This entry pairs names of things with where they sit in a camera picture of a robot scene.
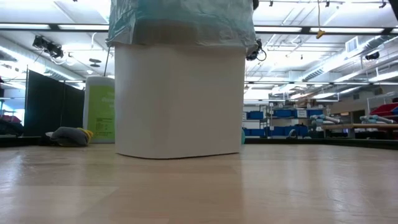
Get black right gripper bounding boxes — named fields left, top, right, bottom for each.
left=245, top=39, right=262, bottom=62

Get light blue bin liner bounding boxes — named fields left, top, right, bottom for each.
left=105, top=0, right=259, bottom=57

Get white plastic trash bin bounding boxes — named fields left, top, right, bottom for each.
left=114, top=43, right=246, bottom=159

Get dark red bag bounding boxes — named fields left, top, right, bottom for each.
left=0, top=119, right=25, bottom=138

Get blue storage bin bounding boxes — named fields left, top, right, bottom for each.
left=266, top=124, right=309, bottom=138
left=245, top=128, right=266, bottom=138
left=272, top=108, right=294, bottom=118
left=247, top=111, right=265, bottom=121
left=306, top=108, right=324, bottom=118

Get yellow hanging plug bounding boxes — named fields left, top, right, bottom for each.
left=315, top=0, right=326, bottom=40

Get white air vent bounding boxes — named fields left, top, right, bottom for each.
left=345, top=36, right=359, bottom=54

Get wooden bench top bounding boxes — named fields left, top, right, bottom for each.
left=322, top=123, right=398, bottom=131

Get green wipes canister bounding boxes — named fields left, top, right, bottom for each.
left=82, top=76, right=116, bottom=144

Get gray yellow work glove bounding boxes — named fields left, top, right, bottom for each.
left=45, top=126, right=94, bottom=147

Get black room divider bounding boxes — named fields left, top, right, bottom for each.
left=24, top=68, right=85, bottom=138

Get hanging black cable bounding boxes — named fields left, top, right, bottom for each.
left=104, top=46, right=112, bottom=78

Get black ceiling camera device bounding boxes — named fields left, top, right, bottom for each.
left=32, top=35, right=65, bottom=59

